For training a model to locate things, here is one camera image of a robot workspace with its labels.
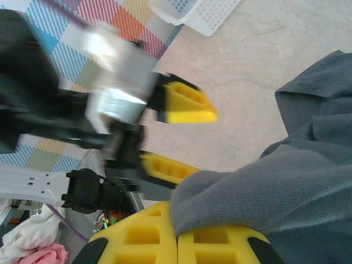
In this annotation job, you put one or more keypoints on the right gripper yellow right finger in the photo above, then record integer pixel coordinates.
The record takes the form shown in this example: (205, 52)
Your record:
(220, 250)

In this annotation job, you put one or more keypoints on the white crumpled cloth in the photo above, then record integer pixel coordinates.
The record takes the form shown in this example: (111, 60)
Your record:
(30, 233)

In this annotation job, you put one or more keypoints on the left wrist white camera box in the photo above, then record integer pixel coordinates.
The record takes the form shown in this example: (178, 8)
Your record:
(118, 77)

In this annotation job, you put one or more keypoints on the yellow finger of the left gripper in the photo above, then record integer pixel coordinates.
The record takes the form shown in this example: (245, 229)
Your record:
(189, 110)
(165, 167)

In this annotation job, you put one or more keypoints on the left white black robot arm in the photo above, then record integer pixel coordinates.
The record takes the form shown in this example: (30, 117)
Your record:
(27, 181)

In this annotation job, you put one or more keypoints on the pink crumpled cloth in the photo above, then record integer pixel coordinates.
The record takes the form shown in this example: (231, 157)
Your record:
(46, 254)

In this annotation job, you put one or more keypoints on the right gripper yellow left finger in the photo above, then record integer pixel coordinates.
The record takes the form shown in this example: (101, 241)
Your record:
(148, 247)

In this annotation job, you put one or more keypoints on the white plastic mesh basket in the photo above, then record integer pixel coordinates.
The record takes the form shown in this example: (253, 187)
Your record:
(203, 19)

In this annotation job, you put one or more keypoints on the grey-blue t-shirt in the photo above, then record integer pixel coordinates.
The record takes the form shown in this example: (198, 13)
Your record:
(275, 192)

